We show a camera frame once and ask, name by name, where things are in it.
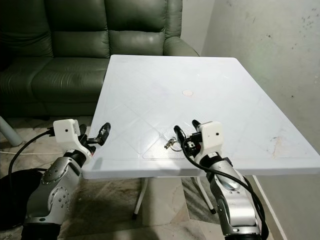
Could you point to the white plastic table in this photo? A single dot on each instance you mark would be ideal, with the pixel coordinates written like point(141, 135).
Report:
point(205, 75)

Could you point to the grey metal pole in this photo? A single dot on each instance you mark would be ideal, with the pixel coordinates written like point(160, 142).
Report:
point(10, 132)

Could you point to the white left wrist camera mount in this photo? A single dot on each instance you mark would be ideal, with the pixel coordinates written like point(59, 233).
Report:
point(66, 131)

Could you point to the round white table cap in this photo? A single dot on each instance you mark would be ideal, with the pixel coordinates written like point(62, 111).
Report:
point(187, 92)

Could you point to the white table leg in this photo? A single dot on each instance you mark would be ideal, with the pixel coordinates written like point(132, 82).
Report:
point(202, 192)
point(262, 205)
point(140, 197)

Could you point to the black round disc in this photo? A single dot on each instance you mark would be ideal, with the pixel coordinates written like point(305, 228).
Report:
point(12, 200)

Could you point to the dark green leather sofa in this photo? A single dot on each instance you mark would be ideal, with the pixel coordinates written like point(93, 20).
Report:
point(70, 50)

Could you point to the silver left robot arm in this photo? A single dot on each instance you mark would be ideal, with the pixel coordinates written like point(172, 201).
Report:
point(52, 195)

